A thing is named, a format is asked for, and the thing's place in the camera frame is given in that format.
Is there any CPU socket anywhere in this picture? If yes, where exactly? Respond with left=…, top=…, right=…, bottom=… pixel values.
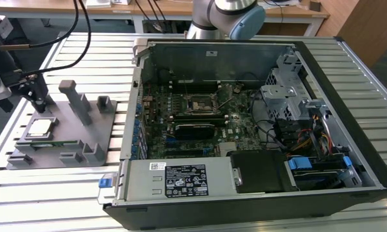
left=183, top=93, right=222, bottom=114

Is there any black disk drive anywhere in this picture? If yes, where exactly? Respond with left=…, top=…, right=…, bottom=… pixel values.
left=292, top=169, right=346, bottom=191

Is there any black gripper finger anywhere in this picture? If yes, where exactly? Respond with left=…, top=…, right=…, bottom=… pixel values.
left=0, top=96, right=15, bottom=114
left=20, top=72, right=50, bottom=115

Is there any wooden cabinet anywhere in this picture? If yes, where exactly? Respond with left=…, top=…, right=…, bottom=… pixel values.
left=316, top=0, right=387, bottom=71

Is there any wooden desk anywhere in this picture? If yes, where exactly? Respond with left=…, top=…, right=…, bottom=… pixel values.
left=0, top=0, right=137, bottom=27
left=133, top=0, right=330, bottom=37

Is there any grey parts rack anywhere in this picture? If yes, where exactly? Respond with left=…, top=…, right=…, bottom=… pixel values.
left=4, top=79, right=119, bottom=171

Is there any silver drive cage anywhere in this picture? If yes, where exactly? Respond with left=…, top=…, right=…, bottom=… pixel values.
left=261, top=54, right=314, bottom=121

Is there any black PC case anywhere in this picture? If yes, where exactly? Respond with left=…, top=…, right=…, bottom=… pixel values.
left=98, top=36, right=387, bottom=232

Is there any small black graphics card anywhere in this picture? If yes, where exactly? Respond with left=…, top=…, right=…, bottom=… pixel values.
left=174, top=123, right=215, bottom=141

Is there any black cable brass plug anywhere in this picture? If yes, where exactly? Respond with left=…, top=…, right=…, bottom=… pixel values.
left=0, top=0, right=82, bottom=51

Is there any small silver heatsink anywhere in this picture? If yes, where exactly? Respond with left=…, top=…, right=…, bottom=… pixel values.
left=218, top=142, right=238, bottom=155

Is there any silver power supply unit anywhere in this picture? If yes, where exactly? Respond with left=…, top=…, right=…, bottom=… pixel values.
left=115, top=156, right=243, bottom=201

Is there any yellow red wire bundle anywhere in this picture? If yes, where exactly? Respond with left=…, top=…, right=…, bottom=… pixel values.
left=286, top=129, right=332, bottom=157

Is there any green RAM stick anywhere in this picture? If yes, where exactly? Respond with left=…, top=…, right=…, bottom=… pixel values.
left=28, top=140, right=78, bottom=148

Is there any black plastic shroud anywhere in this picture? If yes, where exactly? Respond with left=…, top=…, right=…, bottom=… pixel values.
left=229, top=149, right=300, bottom=194

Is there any black camera cable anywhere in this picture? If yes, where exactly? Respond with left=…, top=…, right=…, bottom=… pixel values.
left=19, top=0, right=94, bottom=76

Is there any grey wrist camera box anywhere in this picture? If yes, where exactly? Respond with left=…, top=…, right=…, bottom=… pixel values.
left=0, top=14, right=15, bottom=44

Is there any green motherboard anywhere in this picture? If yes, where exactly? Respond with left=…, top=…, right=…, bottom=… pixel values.
left=138, top=82, right=278, bottom=160

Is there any thin metal locking lever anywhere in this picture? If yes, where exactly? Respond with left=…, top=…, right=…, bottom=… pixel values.
left=218, top=83, right=242, bottom=109

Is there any black expansion slot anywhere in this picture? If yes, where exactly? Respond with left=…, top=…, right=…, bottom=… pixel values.
left=165, top=149, right=211, bottom=157

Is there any silver CPU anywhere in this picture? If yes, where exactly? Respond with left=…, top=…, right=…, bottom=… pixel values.
left=27, top=119, right=56, bottom=137

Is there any blue disk carrier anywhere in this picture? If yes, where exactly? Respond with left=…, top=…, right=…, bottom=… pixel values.
left=287, top=156, right=314, bottom=173

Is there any black mesh waste bin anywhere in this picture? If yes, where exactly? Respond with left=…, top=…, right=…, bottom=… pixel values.
left=6, top=18, right=30, bottom=48

